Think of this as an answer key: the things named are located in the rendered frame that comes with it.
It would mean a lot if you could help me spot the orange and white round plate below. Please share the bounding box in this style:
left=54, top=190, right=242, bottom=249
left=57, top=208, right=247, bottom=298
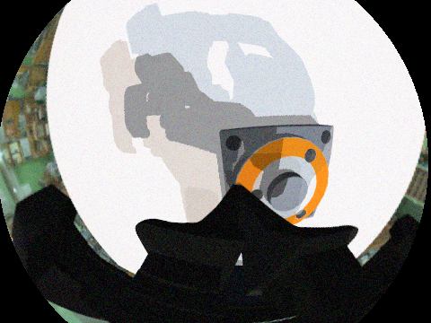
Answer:
left=233, top=136, right=329, bottom=225

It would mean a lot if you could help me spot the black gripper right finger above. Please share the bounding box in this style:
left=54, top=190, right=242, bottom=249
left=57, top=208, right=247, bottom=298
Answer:
left=237, top=184, right=359, bottom=296

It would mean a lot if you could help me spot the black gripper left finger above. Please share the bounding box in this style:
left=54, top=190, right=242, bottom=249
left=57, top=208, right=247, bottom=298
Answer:
left=136, top=185, right=247, bottom=290

